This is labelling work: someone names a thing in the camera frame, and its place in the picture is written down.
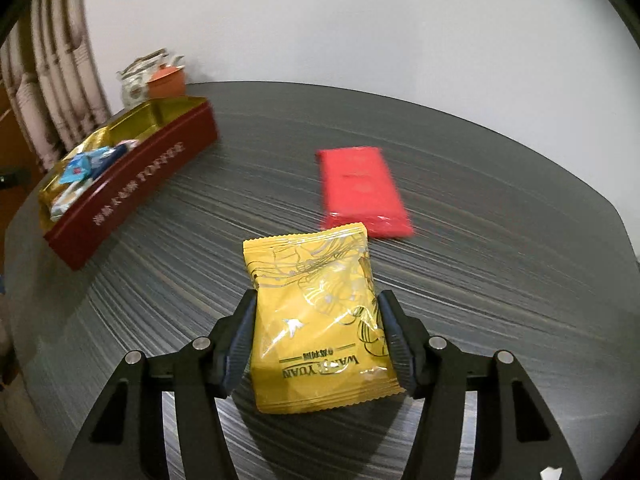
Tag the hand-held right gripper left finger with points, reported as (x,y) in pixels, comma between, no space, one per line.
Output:
(237,350)

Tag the red and gold tin box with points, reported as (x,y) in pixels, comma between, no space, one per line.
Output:
(145,180)

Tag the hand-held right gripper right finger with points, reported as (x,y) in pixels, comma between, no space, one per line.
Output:
(400,355)

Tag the red snack packet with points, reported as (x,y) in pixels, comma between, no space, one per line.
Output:
(362,190)

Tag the light blue candy packet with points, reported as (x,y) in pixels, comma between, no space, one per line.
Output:
(82,166)

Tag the beige curtain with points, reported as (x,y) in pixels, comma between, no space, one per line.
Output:
(55,70)

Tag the yellow snack packet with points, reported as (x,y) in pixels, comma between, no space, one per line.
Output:
(310,320)

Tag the orange tea cup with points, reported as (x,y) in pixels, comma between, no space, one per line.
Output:
(167,84)

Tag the patterned ceramic teapot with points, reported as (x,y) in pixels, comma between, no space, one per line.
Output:
(132,82)

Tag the blue cracker packet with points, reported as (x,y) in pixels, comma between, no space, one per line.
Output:
(65,202)

